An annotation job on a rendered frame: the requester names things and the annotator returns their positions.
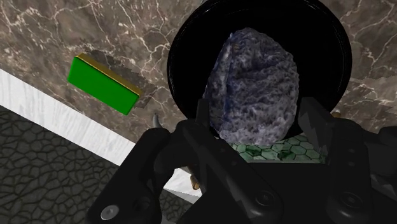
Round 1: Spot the black round bowl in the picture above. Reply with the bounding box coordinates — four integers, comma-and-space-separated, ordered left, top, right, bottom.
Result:
167, 0, 353, 141

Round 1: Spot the green box with yellow edge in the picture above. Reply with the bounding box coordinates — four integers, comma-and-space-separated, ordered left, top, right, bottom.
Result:
67, 52, 144, 116

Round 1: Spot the green hexagon patterned object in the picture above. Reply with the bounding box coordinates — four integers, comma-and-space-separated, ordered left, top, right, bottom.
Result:
230, 132, 328, 164

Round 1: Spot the blue grey rough lump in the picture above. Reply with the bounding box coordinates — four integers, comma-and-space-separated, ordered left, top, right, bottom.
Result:
203, 27, 301, 146

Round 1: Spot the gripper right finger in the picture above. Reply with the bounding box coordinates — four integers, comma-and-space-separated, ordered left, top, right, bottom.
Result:
298, 96, 397, 224

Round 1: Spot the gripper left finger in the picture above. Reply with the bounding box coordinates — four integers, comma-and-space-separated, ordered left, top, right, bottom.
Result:
87, 98, 284, 224

